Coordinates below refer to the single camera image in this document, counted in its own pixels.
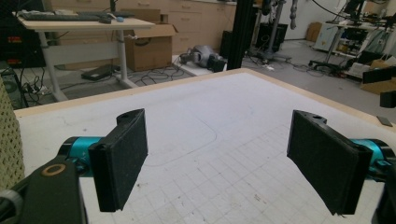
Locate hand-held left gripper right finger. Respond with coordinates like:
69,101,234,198
286,109,374,217

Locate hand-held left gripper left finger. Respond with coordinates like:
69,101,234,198
88,107,149,213

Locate white equipment table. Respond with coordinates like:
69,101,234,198
312,18,396,78

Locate small cardboard box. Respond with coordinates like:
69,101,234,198
305,21,323,43

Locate flat black box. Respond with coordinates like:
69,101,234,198
80,63,121,82

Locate white grid mat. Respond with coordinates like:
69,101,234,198
17,72,396,224

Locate green woven basket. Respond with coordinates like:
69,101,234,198
0,74,26,191

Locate white desk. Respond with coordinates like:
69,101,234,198
17,10,156,103

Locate metal stand with base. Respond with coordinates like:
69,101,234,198
255,0,292,63

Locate large cardboard box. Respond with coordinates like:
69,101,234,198
123,22,179,73

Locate white floor board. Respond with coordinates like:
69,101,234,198
172,54,232,77

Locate grey robot device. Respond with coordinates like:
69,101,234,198
178,45,228,73

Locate black equipment rack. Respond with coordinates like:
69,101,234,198
0,0,47,69

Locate black keyboard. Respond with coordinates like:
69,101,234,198
21,11,105,22

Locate wooden cabinets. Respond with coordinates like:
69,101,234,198
43,0,237,71

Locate floor cable bundle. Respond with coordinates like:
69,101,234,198
129,63,188,87

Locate black aluminium frame post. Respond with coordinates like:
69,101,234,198
226,0,255,71

